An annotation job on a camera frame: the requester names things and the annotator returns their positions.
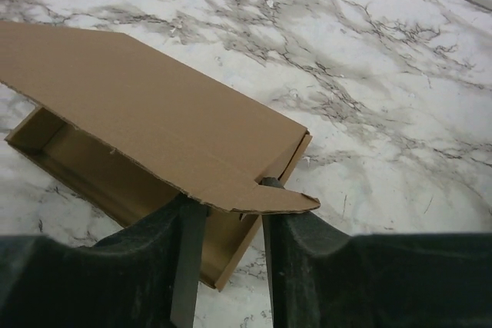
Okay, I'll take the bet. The brown cardboard box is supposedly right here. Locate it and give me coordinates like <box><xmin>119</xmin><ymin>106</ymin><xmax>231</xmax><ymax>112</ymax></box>
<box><xmin>1</xmin><ymin>22</ymin><xmax>320</xmax><ymax>290</ymax></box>

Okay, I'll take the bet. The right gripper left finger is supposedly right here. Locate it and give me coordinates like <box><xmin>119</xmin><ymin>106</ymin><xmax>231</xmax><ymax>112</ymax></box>
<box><xmin>1</xmin><ymin>194</ymin><xmax>208</xmax><ymax>327</ymax></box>

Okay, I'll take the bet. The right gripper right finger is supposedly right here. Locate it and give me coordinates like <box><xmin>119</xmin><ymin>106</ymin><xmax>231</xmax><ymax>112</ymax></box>
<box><xmin>259</xmin><ymin>176</ymin><xmax>492</xmax><ymax>328</ymax></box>

